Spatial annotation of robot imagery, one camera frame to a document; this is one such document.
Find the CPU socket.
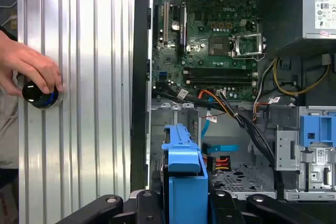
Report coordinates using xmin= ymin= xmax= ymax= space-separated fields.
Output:
xmin=208 ymin=36 xmax=232 ymax=57

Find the grey power supply unit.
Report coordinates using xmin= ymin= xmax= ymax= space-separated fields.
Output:
xmin=301 ymin=0 xmax=336 ymax=40

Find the metal locking lever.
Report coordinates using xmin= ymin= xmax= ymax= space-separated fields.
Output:
xmin=230 ymin=50 xmax=267 ymax=61

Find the grey metal drive cage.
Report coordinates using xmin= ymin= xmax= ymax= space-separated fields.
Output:
xmin=274 ymin=126 xmax=336 ymax=201

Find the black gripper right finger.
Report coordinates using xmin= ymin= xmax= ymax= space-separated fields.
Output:
xmin=209 ymin=188 xmax=324 ymax=224

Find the black RAM slot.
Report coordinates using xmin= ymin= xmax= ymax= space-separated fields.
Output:
xmin=183 ymin=76 xmax=258 ymax=82
xmin=183 ymin=80 xmax=258 ymax=86
xmin=183 ymin=67 xmax=258 ymax=73
xmin=183 ymin=72 xmax=258 ymax=77

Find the black connector coloured disk wire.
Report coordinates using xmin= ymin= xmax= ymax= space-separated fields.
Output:
xmin=206 ymin=155 xmax=232 ymax=175

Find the blue flat disk wire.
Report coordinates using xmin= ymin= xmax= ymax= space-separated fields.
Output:
xmin=199 ymin=113 xmax=240 ymax=156

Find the green motherboard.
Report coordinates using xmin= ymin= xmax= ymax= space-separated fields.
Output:
xmin=152 ymin=0 xmax=266 ymax=104

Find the metal disk bay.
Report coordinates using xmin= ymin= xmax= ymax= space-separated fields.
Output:
xmin=150 ymin=101 xmax=277 ymax=200

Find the round black tool blue ring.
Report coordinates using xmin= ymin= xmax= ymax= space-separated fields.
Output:
xmin=22 ymin=81 xmax=60 ymax=110

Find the metal socket cover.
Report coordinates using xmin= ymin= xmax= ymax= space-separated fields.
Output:
xmin=232 ymin=33 xmax=264 ymax=59

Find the black expansion slot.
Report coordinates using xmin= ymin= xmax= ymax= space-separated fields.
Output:
xmin=177 ymin=5 xmax=187 ymax=56

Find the person's hand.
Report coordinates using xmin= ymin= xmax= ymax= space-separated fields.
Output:
xmin=0 ymin=28 xmax=64 ymax=98

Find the white expansion slot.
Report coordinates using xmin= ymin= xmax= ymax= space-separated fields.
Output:
xmin=163 ymin=0 xmax=169 ymax=47

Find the hard disk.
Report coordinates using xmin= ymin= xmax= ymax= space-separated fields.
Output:
xmin=156 ymin=123 xmax=210 ymax=224

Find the black PC case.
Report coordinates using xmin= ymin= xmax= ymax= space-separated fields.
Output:
xmin=130 ymin=0 xmax=336 ymax=224

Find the blue plastic drive carrier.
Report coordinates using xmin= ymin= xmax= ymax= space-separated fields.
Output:
xmin=299 ymin=113 xmax=336 ymax=148

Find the orange red wire bundle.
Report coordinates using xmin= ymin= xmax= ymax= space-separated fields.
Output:
xmin=197 ymin=89 xmax=238 ymax=117

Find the yellow wire loop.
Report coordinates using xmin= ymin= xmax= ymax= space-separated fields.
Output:
xmin=272 ymin=57 xmax=331 ymax=95

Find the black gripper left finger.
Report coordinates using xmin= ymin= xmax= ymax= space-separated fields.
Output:
xmin=55 ymin=189 xmax=169 ymax=224

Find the person's beige clothing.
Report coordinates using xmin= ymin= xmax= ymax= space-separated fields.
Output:
xmin=0 ymin=94 xmax=19 ymax=170

